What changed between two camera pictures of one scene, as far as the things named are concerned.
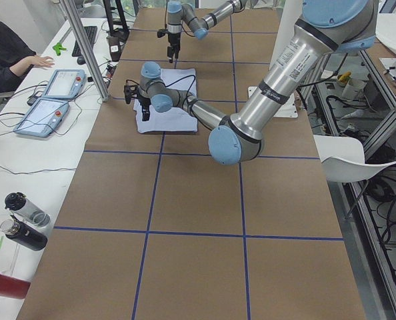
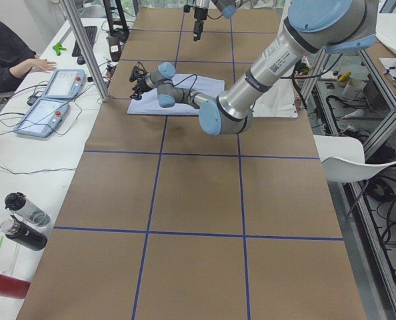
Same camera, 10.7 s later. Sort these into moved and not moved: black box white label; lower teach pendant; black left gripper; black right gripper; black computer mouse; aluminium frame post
Moved: black right gripper; black left gripper
Not moved: black computer mouse; lower teach pendant; aluminium frame post; black box white label
